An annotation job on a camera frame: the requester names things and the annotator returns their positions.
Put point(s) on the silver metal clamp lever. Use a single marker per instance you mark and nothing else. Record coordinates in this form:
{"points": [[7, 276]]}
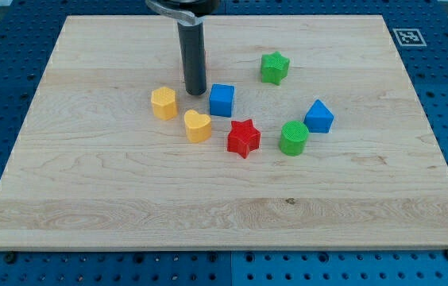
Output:
{"points": [[184, 17]]}

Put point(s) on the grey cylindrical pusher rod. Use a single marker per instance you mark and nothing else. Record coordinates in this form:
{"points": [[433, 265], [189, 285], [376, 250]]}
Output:
{"points": [[191, 38]]}

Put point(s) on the green star block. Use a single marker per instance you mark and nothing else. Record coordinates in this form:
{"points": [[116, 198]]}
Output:
{"points": [[274, 68]]}

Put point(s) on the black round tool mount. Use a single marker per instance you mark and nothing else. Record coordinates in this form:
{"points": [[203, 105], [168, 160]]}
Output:
{"points": [[198, 7]]}

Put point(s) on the green cylinder block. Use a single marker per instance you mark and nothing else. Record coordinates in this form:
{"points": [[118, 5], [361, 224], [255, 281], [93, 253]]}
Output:
{"points": [[293, 138]]}

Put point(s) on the black white fiducial tag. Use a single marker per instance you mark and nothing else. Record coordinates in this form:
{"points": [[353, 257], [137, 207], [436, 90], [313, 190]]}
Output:
{"points": [[409, 37]]}

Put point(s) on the blue cube block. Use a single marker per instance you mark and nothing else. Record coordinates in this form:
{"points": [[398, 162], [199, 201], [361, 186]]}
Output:
{"points": [[221, 100]]}

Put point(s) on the yellow heart block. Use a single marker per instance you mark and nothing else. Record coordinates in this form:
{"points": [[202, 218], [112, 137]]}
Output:
{"points": [[198, 126]]}

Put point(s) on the blue triangle block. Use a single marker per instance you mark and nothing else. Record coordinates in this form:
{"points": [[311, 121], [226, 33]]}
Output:
{"points": [[319, 118]]}

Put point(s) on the red star block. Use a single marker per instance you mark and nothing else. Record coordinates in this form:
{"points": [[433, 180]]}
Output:
{"points": [[243, 138]]}

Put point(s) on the yellow hexagon block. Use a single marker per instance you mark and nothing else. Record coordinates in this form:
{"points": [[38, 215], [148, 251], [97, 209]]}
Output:
{"points": [[164, 104]]}

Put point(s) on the light wooden board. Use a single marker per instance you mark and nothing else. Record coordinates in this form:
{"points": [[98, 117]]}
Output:
{"points": [[94, 170]]}

